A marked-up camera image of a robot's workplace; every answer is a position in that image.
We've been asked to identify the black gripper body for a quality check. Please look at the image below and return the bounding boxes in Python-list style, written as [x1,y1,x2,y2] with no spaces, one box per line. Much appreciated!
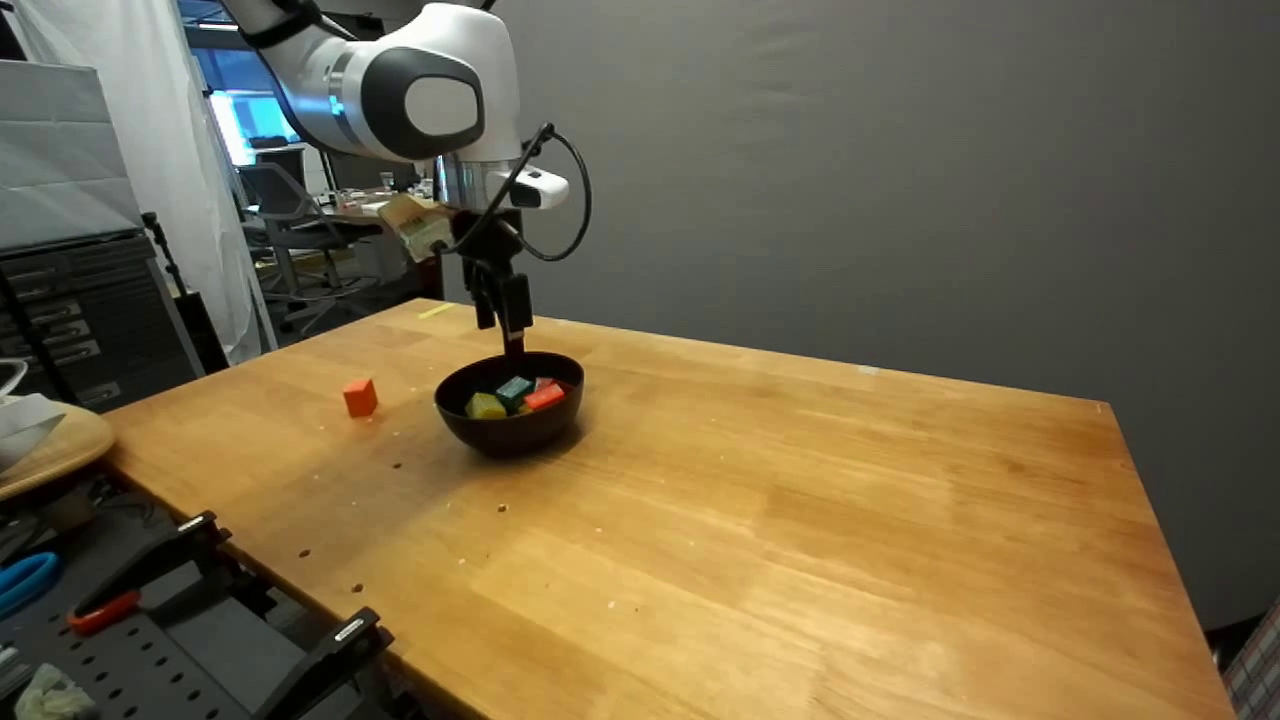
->
[450,209,528,286]

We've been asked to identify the red wooden block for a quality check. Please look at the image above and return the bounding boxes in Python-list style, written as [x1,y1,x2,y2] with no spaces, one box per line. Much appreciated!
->
[519,378,571,416]
[340,376,386,419]

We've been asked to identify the black bowl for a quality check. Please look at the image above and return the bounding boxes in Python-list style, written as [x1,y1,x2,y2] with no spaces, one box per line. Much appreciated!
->
[433,346,589,455]

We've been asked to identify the white background desk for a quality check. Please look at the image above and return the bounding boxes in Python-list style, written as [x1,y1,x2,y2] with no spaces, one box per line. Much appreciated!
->
[326,192,404,227]

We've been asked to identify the black office chair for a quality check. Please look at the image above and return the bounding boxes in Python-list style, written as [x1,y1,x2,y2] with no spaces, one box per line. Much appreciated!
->
[236,156,354,334]

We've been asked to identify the bright blue monitor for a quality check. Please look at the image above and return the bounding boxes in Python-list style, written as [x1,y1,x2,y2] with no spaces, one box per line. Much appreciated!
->
[195,50,308,151]

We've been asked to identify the black folded stand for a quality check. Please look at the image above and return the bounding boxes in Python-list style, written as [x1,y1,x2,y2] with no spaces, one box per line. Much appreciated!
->
[137,209,233,376]

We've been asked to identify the white curtain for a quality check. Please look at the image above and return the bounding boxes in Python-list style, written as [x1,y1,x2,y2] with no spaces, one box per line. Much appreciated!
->
[11,0,278,366]

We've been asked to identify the grey fabric backdrop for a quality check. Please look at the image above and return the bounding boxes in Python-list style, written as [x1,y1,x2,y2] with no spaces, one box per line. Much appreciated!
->
[433,0,1280,632]

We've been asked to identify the black equipment case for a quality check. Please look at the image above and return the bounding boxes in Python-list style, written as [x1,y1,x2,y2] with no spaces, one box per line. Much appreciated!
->
[0,227,204,411]

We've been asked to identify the grey panel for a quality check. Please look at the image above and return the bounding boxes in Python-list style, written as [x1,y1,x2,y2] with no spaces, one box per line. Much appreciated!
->
[0,54,143,253]

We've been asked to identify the round wooden board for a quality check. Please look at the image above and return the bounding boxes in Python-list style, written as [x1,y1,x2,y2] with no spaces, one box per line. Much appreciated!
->
[0,395,118,502]

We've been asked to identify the white cloth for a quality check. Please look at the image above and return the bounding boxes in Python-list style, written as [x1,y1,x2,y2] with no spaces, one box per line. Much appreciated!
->
[0,382,69,473]

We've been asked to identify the black perforated breadboard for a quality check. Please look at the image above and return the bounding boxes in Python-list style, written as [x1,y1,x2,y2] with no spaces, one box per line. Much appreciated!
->
[0,473,404,720]

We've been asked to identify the white crumpled lump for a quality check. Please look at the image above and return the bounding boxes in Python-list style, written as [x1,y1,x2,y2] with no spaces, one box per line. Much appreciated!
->
[3,661,96,720]

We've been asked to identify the grey striped fabric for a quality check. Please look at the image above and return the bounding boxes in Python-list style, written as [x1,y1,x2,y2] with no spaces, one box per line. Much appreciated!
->
[1215,595,1280,720]

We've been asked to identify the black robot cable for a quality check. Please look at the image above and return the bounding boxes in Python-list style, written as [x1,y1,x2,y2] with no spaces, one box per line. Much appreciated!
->
[457,119,595,267]

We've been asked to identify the blue handled tool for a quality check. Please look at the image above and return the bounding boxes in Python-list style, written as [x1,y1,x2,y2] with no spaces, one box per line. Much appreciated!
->
[0,548,59,620]

